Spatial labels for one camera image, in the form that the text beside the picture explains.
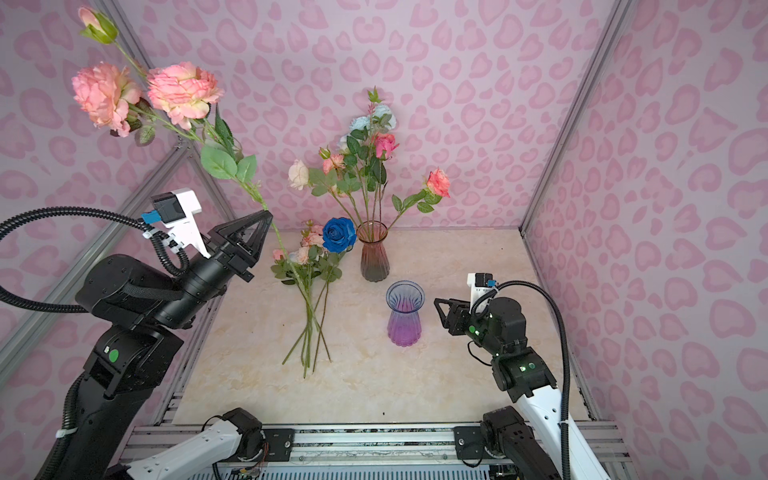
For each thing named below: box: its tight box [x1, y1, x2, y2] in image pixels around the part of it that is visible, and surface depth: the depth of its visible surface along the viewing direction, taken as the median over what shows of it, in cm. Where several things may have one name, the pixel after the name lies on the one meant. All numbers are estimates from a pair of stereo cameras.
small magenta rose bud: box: [374, 133, 400, 223], surface depth 83 cm
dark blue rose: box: [322, 217, 357, 253], surface depth 63 cm
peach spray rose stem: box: [289, 220, 325, 379], surface depth 97 cm
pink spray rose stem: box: [309, 147, 366, 242], surface depth 84 cm
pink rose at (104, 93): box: [72, 62, 142, 138], surface depth 32 cm
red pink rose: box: [388, 168, 451, 232], surface depth 81 cm
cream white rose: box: [288, 159, 309, 191], surface depth 81 cm
